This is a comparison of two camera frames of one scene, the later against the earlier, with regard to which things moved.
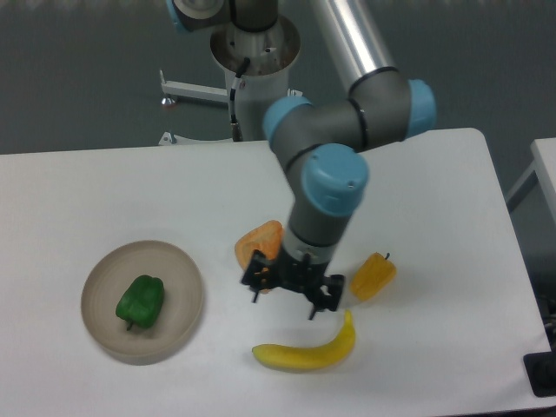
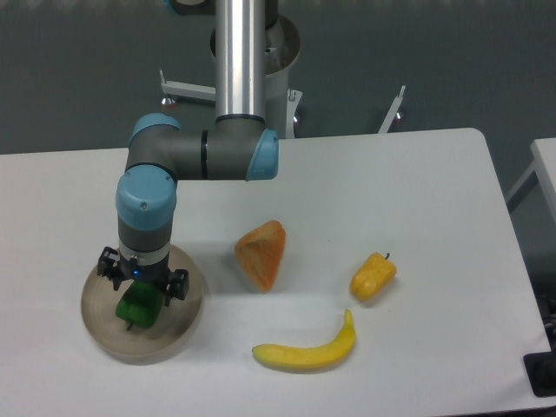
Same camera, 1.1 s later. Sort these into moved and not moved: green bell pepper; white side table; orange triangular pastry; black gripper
Moved: black gripper
Not moved: green bell pepper; white side table; orange triangular pastry
